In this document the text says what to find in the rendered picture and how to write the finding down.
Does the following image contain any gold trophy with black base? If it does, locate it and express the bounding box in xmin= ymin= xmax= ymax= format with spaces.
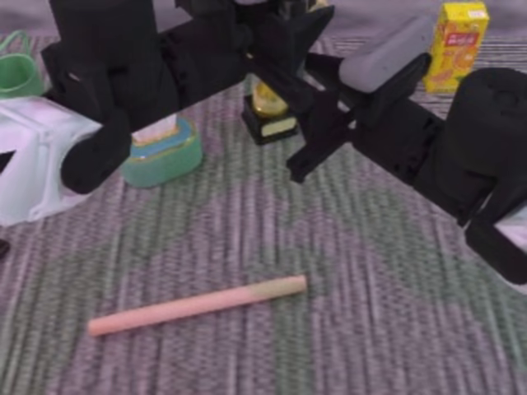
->
xmin=240 ymin=76 xmax=301 ymax=146

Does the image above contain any yellow juice carton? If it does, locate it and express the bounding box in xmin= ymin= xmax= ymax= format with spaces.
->
xmin=422 ymin=1 xmax=491 ymax=94

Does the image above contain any green tissue box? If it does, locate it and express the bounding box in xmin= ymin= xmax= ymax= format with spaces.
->
xmin=121 ymin=116 xmax=204 ymax=189

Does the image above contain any green plastic cup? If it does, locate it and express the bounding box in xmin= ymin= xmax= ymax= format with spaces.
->
xmin=0 ymin=30 xmax=44 ymax=98

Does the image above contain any pink and olive marker pen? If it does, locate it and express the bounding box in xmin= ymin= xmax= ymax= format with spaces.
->
xmin=87 ymin=274 xmax=308 ymax=337

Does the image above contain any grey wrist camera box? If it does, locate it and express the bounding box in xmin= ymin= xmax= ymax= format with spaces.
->
xmin=338 ymin=15 xmax=433 ymax=94

